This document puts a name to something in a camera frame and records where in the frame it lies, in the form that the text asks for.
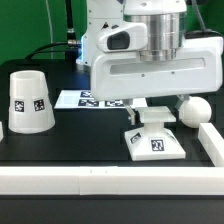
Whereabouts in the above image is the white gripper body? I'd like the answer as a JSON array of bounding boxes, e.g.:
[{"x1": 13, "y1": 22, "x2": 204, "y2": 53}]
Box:
[{"x1": 91, "y1": 37, "x2": 223, "y2": 100}]

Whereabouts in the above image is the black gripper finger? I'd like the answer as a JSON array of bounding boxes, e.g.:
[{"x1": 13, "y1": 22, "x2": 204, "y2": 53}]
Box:
[
  {"x1": 175, "y1": 95, "x2": 190, "y2": 110},
  {"x1": 123, "y1": 99, "x2": 136, "y2": 125}
]

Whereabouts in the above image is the white lamp bulb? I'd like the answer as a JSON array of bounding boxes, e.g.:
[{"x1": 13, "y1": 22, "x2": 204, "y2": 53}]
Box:
[{"x1": 179, "y1": 97, "x2": 212, "y2": 128}]

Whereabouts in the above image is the white lamp base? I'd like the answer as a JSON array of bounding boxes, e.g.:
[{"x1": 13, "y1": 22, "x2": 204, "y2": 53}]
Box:
[{"x1": 124, "y1": 106, "x2": 186, "y2": 161}]

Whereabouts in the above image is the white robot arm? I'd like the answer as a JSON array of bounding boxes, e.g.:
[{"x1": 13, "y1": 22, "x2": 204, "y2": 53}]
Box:
[{"x1": 76, "y1": 0, "x2": 223, "y2": 119}]

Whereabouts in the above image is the white lamp shade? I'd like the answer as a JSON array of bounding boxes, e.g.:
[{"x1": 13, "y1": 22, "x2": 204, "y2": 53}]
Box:
[{"x1": 8, "y1": 70, "x2": 55, "y2": 134}]

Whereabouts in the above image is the white marker sheet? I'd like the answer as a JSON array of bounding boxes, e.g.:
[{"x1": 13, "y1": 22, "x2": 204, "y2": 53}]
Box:
[{"x1": 53, "y1": 89, "x2": 148, "y2": 110}]

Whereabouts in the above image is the white right rail bar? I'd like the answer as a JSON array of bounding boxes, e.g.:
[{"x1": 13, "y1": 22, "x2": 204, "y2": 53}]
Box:
[{"x1": 198, "y1": 123, "x2": 224, "y2": 167}]

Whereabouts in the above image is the white rail bar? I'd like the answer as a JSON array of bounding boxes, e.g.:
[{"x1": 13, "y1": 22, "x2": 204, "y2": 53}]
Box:
[
  {"x1": 198, "y1": 123, "x2": 224, "y2": 167},
  {"x1": 0, "y1": 167, "x2": 224, "y2": 195}
]

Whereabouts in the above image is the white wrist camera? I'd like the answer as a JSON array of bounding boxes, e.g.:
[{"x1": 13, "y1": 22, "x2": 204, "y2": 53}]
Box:
[{"x1": 96, "y1": 22, "x2": 148, "y2": 53}]

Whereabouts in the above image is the black cable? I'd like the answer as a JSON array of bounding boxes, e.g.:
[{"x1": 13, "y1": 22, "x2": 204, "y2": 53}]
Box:
[{"x1": 24, "y1": 40, "x2": 82, "y2": 60}]

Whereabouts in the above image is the white front rail bar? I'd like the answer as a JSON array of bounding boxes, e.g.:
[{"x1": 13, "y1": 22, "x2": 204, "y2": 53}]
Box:
[{"x1": 0, "y1": 167, "x2": 224, "y2": 195}]

